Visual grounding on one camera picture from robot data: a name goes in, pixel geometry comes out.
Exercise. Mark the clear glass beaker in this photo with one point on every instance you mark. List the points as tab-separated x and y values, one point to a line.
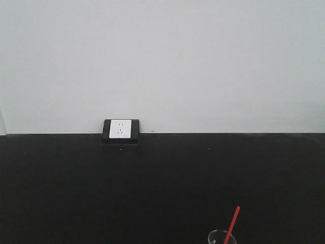
218	237

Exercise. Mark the red stirring rod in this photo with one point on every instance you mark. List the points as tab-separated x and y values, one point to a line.
232	224

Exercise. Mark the black socket mounting box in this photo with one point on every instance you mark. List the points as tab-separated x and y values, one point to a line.
135	134

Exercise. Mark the white wall power socket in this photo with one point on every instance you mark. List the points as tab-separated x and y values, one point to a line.
120	129

